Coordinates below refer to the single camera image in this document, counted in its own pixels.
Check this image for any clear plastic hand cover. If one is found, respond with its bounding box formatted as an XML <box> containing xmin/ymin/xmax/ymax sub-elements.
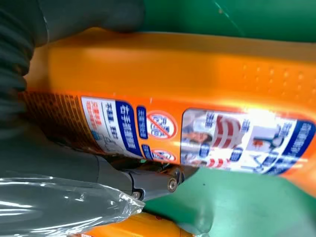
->
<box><xmin>0</xmin><ymin>176</ymin><xmax>146</xmax><ymax>237</ymax></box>

